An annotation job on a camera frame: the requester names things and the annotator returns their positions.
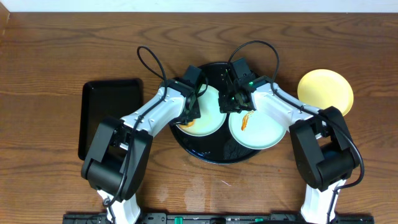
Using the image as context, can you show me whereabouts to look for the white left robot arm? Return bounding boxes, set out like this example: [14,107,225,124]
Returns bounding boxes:
[81,79,201,223]

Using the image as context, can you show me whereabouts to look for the round black tray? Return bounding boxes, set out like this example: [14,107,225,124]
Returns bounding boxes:
[170,62,259,164]

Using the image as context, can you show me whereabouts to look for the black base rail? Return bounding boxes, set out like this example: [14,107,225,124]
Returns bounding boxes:
[62,213,375,224]

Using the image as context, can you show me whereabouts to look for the yellow plate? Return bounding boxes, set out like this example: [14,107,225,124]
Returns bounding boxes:
[297,69,354,116]

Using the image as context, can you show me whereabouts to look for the pale green plate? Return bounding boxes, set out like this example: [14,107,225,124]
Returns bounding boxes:
[228,111,286,150]
[177,85,226,137]

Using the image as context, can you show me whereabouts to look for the rectangular black tray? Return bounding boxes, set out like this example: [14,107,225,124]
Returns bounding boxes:
[78,78,144,160]

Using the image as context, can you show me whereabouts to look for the orange green sponge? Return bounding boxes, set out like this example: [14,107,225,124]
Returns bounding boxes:
[179,120,195,128]

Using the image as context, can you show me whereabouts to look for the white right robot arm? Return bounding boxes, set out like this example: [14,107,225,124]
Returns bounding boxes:
[219,77,364,223]

